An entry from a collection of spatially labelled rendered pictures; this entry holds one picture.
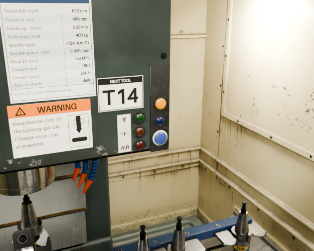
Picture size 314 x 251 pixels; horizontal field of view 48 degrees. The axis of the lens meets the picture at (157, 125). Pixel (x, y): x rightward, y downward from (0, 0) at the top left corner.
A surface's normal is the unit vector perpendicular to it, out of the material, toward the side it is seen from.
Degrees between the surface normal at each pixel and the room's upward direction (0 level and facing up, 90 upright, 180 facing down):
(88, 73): 90
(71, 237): 90
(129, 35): 90
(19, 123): 90
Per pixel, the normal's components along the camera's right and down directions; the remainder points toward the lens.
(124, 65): 0.39, 0.30
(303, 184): -0.92, 0.12
